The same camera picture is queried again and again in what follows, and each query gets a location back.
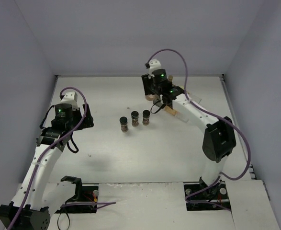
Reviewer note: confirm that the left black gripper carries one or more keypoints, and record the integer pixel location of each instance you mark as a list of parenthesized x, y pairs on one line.
[(87, 117)]

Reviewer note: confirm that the clear plastic bin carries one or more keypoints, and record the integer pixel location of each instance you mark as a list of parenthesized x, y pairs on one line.
[(190, 98)]

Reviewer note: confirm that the black lid spice jar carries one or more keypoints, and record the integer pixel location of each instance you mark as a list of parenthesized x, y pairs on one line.
[(135, 118), (124, 123), (146, 117)]

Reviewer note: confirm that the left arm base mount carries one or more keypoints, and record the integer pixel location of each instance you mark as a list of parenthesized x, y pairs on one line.
[(85, 199)]

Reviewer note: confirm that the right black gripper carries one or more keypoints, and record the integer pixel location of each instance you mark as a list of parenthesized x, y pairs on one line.
[(145, 84)]

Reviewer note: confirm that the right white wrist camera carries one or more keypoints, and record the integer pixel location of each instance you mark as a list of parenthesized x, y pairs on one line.
[(152, 65)]

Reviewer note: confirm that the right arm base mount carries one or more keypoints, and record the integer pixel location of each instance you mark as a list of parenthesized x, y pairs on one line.
[(213, 199)]

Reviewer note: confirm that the amber plastic bin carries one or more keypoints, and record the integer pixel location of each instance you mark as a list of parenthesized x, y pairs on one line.
[(171, 111)]

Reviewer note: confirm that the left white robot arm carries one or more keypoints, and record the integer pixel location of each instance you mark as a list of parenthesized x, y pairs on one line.
[(31, 209)]

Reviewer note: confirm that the dark smoke plastic bin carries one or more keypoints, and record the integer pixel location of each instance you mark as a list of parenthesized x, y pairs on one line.
[(158, 103)]

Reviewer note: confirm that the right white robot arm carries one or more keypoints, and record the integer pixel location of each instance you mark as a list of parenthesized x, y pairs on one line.
[(218, 135)]

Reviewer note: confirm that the pink lid condiment jar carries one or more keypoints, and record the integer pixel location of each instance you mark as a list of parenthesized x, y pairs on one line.
[(152, 97)]

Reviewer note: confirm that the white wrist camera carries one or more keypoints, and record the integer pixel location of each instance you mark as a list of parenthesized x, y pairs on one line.
[(152, 65), (71, 98)]

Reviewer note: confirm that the black lid spice jar front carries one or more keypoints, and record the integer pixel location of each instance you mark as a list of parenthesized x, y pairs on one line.
[(124, 123)]

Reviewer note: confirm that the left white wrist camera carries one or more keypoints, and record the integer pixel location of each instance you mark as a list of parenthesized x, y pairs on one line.
[(71, 98)]

